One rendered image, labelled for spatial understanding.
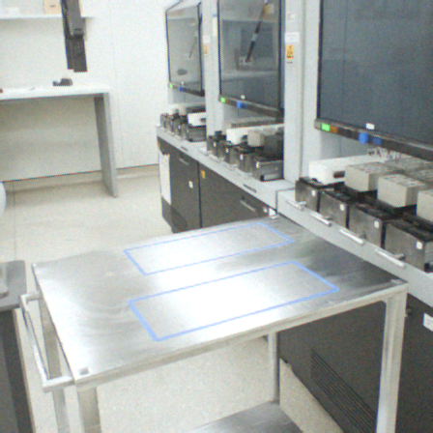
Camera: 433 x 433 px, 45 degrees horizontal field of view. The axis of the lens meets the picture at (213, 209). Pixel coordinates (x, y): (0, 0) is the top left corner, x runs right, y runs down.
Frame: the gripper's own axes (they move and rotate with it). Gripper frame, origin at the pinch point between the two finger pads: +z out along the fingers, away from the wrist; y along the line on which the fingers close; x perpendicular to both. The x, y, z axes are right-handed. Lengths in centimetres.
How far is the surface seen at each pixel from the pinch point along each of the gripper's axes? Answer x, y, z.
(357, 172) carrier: 74, 6, 33
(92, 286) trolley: -6, 37, 38
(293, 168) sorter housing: 75, -34, 40
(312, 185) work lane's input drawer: 67, -7, 38
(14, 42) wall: -10, -360, -6
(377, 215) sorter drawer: 67, 25, 38
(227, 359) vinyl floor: 52, -45, 120
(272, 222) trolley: 40, 20, 38
